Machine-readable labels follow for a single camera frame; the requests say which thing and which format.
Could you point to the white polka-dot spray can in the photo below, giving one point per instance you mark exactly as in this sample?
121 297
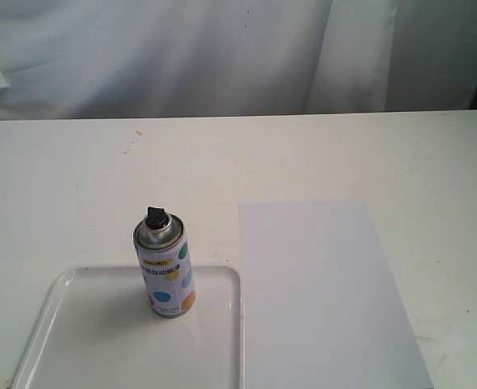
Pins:
162 249

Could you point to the white paper sheet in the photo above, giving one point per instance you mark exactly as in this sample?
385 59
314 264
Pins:
321 306

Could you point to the white square plastic tray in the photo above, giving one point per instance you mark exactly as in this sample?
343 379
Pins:
97 329

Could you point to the white backdrop cloth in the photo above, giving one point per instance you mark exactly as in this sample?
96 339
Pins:
164 59

